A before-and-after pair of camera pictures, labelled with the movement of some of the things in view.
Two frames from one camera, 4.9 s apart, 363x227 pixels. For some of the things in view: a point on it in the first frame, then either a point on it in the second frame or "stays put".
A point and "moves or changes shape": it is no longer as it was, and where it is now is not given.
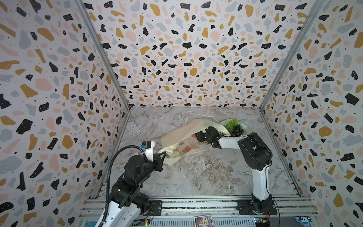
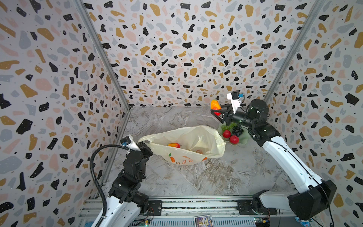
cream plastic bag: [183, 140] moves or changes shape
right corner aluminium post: [313, 14] stays put
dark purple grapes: [237, 130] stays put
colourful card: [203, 221] stays put
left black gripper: [158, 161] to [143, 148]
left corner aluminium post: [104, 51] stays put
